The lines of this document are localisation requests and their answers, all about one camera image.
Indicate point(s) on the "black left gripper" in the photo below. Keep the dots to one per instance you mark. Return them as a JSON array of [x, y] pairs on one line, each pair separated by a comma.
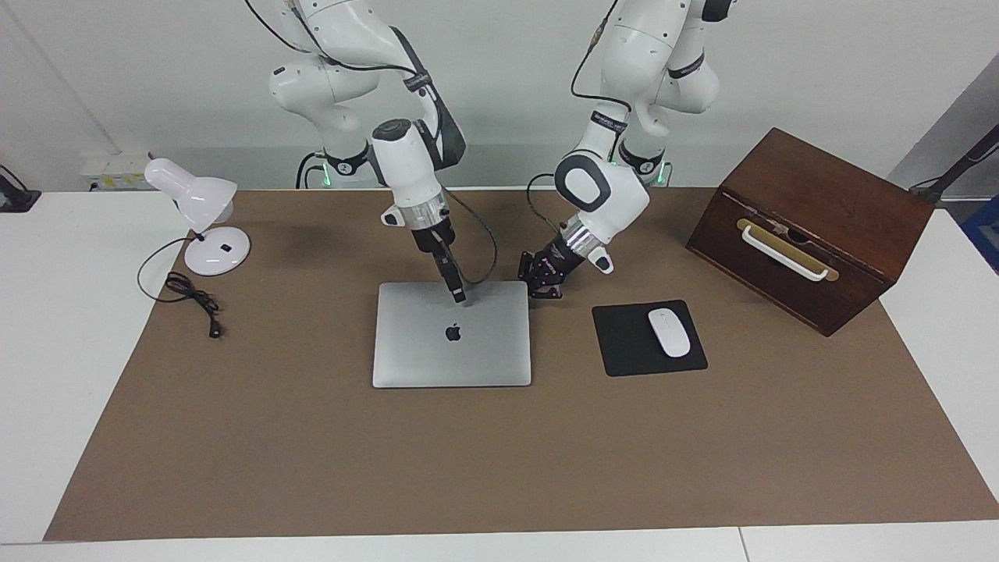
[[552, 264]]

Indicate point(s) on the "black stand pole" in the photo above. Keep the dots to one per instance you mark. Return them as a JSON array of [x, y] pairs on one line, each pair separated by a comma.
[[956, 168]]

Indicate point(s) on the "brown table mat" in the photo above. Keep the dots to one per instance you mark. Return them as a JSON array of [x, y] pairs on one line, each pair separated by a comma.
[[499, 453]]

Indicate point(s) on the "dark brown wooden box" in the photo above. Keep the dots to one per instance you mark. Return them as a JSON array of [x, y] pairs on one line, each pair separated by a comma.
[[843, 211]]

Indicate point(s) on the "silver grey laptop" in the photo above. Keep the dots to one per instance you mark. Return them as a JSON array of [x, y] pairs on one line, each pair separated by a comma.
[[437, 359]]

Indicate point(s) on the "black clamp mount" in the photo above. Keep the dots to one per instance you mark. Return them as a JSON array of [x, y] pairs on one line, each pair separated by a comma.
[[12, 195]]

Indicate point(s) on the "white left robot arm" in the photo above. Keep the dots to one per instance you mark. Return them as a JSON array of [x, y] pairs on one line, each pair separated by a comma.
[[605, 187]]

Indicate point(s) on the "black mouse pad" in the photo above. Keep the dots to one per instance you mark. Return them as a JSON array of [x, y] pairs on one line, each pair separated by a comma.
[[624, 343]]

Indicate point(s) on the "white computer mouse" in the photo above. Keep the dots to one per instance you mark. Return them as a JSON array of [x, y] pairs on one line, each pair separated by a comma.
[[670, 334]]

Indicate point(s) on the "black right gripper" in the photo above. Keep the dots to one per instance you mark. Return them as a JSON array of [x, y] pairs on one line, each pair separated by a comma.
[[433, 240]]

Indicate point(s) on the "white power strip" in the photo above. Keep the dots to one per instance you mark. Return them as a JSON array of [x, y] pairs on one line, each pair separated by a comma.
[[97, 176]]

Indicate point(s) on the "white desk lamp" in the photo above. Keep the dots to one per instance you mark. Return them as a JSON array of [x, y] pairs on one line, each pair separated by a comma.
[[195, 199]]

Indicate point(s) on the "blue object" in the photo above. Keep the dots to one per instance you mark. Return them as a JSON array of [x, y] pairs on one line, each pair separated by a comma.
[[987, 230]]

